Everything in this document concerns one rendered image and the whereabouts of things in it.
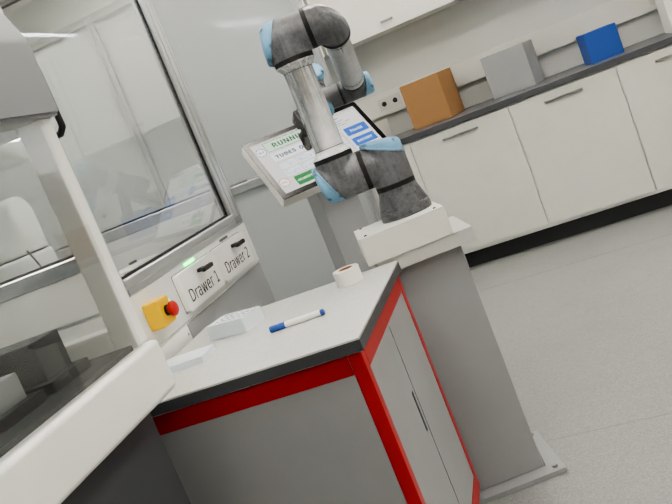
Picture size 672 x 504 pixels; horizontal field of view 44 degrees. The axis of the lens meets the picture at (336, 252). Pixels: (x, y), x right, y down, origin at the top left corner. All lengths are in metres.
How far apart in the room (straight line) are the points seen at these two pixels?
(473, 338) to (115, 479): 1.20
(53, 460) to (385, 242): 1.23
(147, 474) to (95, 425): 0.26
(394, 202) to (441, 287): 0.27
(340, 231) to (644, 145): 2.28
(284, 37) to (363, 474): 1.21
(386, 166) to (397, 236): 0.21
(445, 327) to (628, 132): 2.81
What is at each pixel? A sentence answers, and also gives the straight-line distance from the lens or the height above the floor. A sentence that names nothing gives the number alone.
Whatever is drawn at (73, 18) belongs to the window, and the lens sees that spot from 2.50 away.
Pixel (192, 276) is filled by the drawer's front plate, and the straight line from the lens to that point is 2.42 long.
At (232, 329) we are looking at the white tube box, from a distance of 2.11.
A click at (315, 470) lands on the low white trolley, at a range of 1.78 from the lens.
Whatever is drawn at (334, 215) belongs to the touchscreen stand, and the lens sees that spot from 3.23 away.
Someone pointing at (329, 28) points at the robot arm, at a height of 1.40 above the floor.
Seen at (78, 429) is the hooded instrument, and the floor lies 0.87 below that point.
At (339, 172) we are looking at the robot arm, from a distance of 2.34.
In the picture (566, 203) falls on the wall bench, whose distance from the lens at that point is 5.06.
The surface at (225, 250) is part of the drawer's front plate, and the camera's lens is 2.70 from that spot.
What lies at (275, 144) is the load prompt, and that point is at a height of 1.16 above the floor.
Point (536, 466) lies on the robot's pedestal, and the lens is 2.57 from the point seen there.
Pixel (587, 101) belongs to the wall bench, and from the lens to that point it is 4.97.
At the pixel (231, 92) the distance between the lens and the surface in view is 4.01.
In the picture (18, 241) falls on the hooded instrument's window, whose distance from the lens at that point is 1.42.
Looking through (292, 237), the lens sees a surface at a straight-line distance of 4.02.
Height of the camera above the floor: 1.17
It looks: 9 degrees down
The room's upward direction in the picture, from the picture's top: 22 degrees counter-clockwise
